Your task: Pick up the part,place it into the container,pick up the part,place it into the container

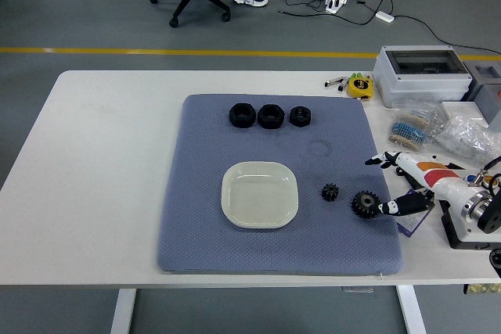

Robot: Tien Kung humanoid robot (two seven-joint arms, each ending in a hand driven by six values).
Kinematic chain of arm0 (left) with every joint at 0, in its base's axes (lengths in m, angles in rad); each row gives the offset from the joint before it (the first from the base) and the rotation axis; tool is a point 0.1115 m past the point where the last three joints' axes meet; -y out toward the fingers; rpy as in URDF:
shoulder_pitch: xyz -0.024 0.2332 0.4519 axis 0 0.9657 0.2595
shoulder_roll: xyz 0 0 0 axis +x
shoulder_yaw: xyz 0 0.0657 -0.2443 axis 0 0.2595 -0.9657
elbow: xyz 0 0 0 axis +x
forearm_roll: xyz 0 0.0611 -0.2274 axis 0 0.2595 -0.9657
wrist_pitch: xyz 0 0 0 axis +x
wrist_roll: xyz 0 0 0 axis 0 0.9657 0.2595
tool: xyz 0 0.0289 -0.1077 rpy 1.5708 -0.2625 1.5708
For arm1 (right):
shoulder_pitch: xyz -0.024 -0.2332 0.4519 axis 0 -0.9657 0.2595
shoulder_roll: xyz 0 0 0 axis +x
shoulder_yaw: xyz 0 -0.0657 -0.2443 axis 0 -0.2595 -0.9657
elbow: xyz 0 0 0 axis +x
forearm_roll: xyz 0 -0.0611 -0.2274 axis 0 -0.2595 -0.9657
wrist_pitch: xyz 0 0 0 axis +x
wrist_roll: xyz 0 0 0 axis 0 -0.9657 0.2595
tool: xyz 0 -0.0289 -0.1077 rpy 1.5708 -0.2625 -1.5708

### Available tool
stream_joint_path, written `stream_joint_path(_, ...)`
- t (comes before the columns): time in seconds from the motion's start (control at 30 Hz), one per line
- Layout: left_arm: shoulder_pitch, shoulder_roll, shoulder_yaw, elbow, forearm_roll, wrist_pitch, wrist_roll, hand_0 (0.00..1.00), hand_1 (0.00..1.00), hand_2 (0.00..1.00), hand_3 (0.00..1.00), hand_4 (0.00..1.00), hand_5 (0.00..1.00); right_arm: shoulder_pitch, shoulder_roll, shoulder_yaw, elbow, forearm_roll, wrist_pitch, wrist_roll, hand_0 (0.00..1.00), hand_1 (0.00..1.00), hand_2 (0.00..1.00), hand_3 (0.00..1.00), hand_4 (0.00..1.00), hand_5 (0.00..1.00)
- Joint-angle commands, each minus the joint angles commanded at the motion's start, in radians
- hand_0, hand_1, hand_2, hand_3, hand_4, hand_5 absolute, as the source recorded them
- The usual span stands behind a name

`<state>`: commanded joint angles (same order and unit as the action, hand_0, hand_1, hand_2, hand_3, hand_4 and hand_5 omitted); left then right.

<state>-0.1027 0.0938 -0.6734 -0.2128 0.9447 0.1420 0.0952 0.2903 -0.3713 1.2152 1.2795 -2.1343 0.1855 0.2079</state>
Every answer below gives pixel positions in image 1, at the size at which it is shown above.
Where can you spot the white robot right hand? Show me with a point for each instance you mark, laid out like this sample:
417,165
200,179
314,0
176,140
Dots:
434,179

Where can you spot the large black gear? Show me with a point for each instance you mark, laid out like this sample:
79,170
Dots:
365,205

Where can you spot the small black gear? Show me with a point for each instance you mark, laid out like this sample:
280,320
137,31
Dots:
330,192

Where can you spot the white square plate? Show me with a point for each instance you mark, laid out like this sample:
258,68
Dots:
259,195

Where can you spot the small white box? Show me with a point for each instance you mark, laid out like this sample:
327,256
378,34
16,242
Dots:
460,109

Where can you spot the small black hex nut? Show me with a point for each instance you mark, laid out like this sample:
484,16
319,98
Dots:
294,119

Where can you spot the large black hex nut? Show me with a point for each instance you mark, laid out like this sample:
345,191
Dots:
264,121
236,119

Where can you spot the purple-edged label card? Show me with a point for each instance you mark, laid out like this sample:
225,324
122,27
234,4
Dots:
413,224

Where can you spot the bag of clear parts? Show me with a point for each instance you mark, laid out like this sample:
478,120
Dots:
467,138

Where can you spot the bag of blue components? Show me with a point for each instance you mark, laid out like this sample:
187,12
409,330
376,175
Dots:
409,130

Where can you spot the black and white base device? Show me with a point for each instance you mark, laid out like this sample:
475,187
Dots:
466,238

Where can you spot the grey device block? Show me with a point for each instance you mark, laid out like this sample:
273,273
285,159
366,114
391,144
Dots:
487,91

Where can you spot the yellow tape measure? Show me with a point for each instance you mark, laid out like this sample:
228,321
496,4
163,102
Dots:
361,88

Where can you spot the yellowish padded item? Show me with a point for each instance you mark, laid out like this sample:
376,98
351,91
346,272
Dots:
483,289

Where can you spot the green marker caps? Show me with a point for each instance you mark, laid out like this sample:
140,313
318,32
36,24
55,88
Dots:
355,76

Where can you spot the white table leg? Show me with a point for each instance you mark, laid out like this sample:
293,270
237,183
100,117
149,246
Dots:
411,310
123,310

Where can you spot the silver and black pen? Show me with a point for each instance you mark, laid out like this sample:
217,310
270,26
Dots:
332,82

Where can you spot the white power adapter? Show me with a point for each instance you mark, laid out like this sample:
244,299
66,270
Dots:
385,16

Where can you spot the blue-grey textured mat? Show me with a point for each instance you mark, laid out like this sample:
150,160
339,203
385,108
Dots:
274,252

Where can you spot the white power strip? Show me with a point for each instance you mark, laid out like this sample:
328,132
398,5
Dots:
336,3

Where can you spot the grey electrical enclosure box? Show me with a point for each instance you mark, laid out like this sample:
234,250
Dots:
422,85

